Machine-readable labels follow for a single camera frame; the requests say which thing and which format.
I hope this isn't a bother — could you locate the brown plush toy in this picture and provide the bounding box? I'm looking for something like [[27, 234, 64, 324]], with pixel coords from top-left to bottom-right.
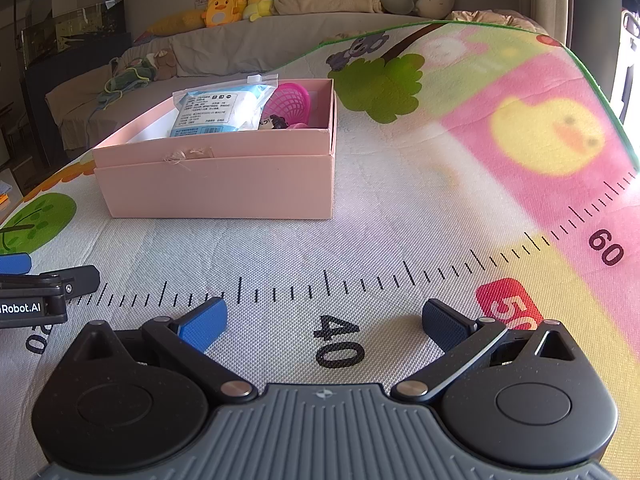
[[150, 50, 178, 81]]

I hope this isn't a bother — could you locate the bright window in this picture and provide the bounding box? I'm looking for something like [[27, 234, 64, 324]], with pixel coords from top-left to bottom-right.
[[620, 0, 640, 126]]

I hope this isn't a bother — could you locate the glass fish tank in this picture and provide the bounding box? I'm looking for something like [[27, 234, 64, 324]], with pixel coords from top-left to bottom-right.
[[12, 0, 133, 81]]

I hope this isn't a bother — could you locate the green knit cloth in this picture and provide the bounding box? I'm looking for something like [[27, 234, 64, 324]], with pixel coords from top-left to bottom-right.
[[97, 57, 151, 107]]

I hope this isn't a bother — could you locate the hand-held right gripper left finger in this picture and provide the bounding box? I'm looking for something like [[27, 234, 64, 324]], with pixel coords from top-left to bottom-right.
[[62, 296, 256, 403]]

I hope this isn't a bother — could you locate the tan pillow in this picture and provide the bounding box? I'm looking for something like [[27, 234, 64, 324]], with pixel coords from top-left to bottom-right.
[[450, 10, 538, 31]]

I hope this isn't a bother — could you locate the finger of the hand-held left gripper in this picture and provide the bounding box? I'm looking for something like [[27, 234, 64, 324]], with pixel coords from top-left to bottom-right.
[[0, 253, 32, 275], [39, 266, 101, 297]]

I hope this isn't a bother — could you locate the pink plastic toy net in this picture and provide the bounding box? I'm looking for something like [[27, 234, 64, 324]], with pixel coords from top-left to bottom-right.
[[260, 82, 313, 128]]

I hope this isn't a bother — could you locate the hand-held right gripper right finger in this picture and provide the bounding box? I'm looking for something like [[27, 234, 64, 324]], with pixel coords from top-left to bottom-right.
[[392, 299, 578, 403]]

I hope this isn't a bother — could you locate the yellow green plush toy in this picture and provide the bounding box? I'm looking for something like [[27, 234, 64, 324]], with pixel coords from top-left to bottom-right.
[[242, 0, 276, 22]]

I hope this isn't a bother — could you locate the yellow duck plush backpack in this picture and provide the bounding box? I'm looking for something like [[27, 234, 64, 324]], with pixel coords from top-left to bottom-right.
[[202, 0, 246, 28]]

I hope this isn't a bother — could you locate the printed animal play mat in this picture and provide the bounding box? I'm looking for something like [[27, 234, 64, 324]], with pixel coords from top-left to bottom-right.
[[0, 20, 640, 480]]

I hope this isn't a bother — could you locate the grey covered sofa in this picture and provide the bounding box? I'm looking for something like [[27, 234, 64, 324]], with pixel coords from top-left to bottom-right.
[[45, 10, 541, 156]]

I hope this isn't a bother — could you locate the long yellow cushion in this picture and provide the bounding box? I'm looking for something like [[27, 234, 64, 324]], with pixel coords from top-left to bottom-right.
[[145, 7, 208, 36]]

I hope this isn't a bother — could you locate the pink cardboard box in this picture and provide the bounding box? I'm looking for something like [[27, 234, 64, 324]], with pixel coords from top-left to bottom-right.
[[92, 77, 337, 221]]

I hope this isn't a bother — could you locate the blue white plastic pack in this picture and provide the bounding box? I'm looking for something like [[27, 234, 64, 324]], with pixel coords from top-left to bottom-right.
[[169, 74, 278, 138]]

